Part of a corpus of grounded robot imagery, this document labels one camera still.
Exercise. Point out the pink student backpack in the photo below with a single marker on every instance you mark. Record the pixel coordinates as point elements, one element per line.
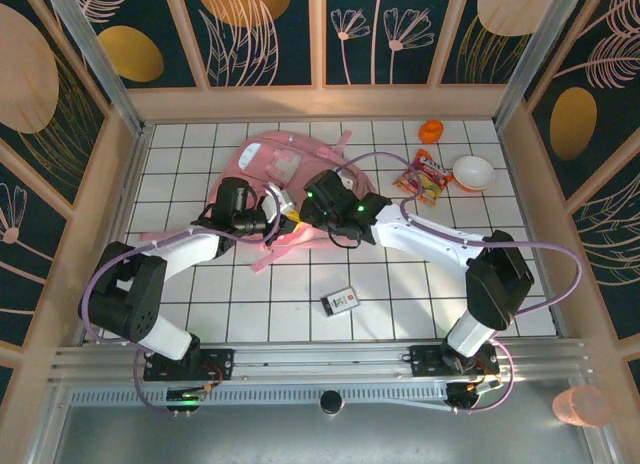
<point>260,154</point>

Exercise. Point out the black card pack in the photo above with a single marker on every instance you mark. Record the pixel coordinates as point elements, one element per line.
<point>340,302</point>

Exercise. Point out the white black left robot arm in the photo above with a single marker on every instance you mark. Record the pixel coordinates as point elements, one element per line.
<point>190,249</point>

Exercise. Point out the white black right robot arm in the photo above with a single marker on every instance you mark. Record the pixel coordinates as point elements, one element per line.
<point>430,239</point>

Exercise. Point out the colourful snack bag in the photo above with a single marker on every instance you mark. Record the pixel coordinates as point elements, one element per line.
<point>425,179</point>

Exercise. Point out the beige wooden border board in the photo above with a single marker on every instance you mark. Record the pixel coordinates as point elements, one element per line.
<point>300,104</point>
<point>552,234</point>
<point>85,244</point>

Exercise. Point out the orange plastic toy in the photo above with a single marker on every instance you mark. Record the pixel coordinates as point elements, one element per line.
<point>431,130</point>

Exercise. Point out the white bowl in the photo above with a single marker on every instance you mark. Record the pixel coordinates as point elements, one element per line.
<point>473,171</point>

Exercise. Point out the black round knob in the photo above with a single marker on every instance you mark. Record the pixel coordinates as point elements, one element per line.
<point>332,401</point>

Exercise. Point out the small circuit board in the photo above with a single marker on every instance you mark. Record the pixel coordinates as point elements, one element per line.
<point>462,396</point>
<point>185,396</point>

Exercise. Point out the aluminium mounting rail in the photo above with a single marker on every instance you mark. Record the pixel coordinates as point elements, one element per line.
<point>325,359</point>

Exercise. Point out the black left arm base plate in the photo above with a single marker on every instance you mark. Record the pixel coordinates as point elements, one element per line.
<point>220,359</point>

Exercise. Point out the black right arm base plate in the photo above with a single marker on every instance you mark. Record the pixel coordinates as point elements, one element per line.
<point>425,356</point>

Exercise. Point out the aluminium corner post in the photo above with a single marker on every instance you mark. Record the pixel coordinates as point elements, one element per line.
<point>90,49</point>
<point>540,49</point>

